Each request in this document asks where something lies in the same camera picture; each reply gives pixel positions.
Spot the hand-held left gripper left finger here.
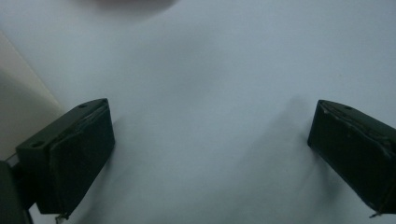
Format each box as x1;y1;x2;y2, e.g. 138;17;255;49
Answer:
16;98;116;217

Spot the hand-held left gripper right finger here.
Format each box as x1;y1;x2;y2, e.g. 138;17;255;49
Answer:
306;99;396;216

